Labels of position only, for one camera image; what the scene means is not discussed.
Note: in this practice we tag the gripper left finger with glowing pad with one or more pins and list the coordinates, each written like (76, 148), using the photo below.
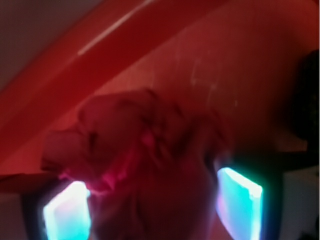
(41, 206)

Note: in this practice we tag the red plastic tray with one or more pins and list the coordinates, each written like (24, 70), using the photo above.
(237, 56)

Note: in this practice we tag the brown rock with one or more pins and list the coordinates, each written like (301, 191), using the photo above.
(306, 101)

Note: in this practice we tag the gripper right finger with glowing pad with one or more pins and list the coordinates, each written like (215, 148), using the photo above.
(271, 196)

